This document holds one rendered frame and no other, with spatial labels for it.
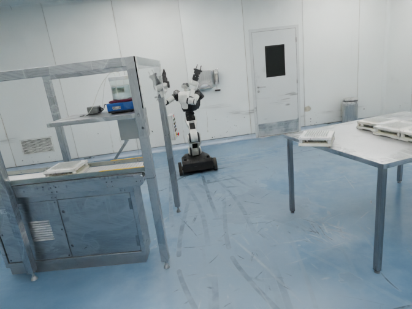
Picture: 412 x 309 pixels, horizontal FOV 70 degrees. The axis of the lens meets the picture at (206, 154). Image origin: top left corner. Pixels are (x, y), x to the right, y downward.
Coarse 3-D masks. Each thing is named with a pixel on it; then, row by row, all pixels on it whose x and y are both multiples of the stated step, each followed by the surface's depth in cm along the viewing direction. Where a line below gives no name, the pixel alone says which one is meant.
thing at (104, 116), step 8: (104, 112) 232; (120, 112) 219; (128, 112) 212; (56, 120) 216; (64, 120) 210; (72, 120) 204; (80, 120) 203; (88, 120) 203; (96, 120) 203; (104, 120) 203
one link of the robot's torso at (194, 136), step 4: (196, 120) 447; (188, 124) 442; (192, 124) 447; (196, 124) 450; (188, 128) 450; (192, 128) 445; (192, 132) 434; (196, 132) 434; (192, 136) 431; (196, 136) 432; (192, 140) 434; (196, 140) 435
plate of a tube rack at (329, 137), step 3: (303, 132) 248; (330, 132) 238; (333, 132) 237; (300, 135) 240; (303, 135) 239; (306, 135) 238; (315, 135) 234; (327, 135) 230; (330, 135) 229; (333, 135) 233; (300, 138) 234; (303, 138) 233; (306, 138) 232; (309, 138) 231; (312, 138) 230; (315, 138) 228; (318, 138) 227; (321, 138) 226; (324, 138) 225; (327, 138) 224; (330, 138) 223
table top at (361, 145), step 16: (400, 112) 316; (320, 128) 287; (336, 128) 280; (352, 128) 273; (336, 144) 230; (352, 144) 226; (368, 144) 221; (384, 144) 217; (400, 144) 212; (368, 160) 190; (384, 160) 186; (400, 160) 183
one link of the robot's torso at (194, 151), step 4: (188, 136) 433; (200, 136) 436; (188, 140) 435; (200, 140) 439; (192, 144) 446; (196, 144) 448; (192, 148) 447; (196, 148) 457; (192, 152) 457; (196, 152) 459
